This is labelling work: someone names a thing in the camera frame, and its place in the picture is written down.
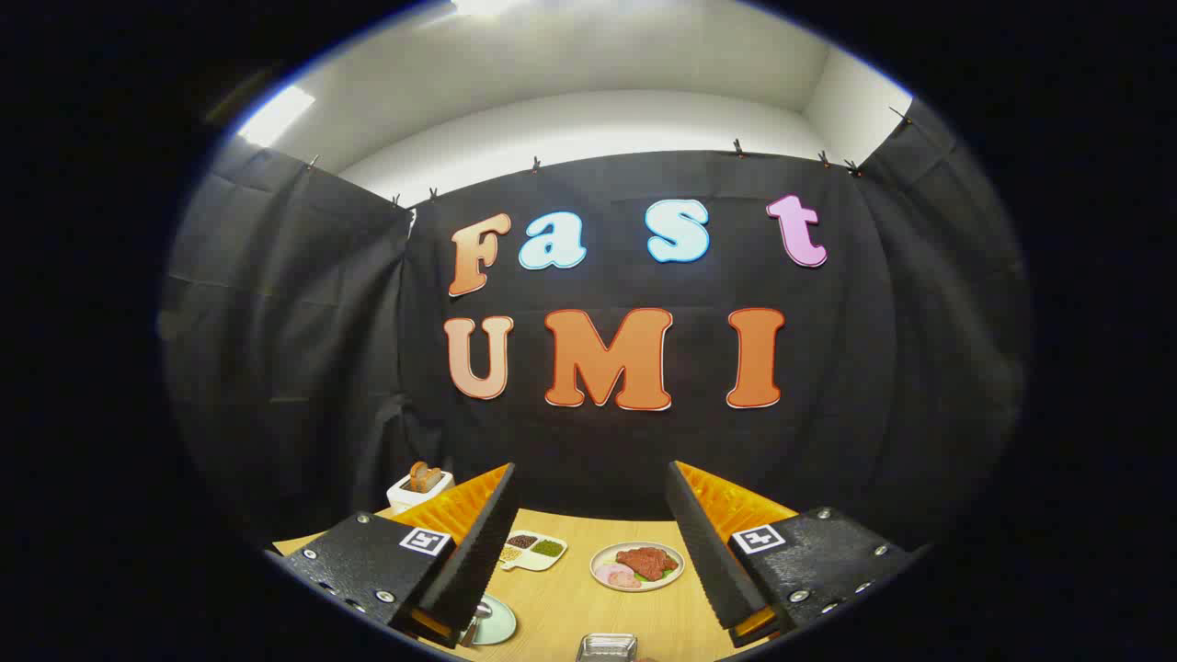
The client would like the cream round food plate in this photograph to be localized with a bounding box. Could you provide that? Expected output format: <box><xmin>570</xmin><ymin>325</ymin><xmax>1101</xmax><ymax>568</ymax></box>
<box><xmin>589</xmin><ymin>542</ymin><xmax>686</xmax><ymax>592</ymax></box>

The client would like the perforated metal basket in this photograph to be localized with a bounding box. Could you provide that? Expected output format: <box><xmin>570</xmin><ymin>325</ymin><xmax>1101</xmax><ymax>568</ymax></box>
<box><xmin>576</xmin><ymin>633</ymin><xmax>639</xmax><ymax>662</ymax></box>

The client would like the light blue round plate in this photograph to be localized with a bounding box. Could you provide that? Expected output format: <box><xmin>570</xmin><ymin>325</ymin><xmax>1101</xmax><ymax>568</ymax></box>
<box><xmin>467</xmin><ymin>593</ymin><xmax>518</xmax><ymax>646</ymax></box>

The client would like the white toaster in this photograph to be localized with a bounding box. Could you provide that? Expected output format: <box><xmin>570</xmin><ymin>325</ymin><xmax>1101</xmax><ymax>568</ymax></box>
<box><xmin>386</xmin><ymin>469</ymin><xmax>454</xmax><ymax>514</ymax></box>

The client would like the white divided dish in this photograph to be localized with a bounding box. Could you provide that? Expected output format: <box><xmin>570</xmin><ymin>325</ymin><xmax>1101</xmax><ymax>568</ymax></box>
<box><xmin>497</xmin><ymin>531</ymin><xmax>568</xmax><ymax>572</ymax></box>

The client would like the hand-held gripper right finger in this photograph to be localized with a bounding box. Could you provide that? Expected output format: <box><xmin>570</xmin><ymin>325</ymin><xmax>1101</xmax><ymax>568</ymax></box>
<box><xmin>665</xmin><ymin>460</ymin><xmax>920</xmax><ymax>649</ymax></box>

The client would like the brown meat steak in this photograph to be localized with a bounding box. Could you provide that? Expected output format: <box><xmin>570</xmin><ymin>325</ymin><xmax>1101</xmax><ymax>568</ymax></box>
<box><xmin>616</xmin><ymin>547</ymin><xmax>680</xmax><ymax>582</ymax></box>

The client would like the ceiling light panel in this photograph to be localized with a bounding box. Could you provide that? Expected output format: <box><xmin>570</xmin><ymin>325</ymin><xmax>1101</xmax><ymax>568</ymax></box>
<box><xmin>237</xmin><ymin>85</ymin><xmax>316</xmax><ymax>148</ymax></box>

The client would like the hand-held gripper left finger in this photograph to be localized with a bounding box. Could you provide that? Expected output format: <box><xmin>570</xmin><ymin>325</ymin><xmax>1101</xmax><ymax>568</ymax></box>
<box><xmin>267</xmin><ymin>462</ymin><xmax>518</xmax><ymax>649</ymax></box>

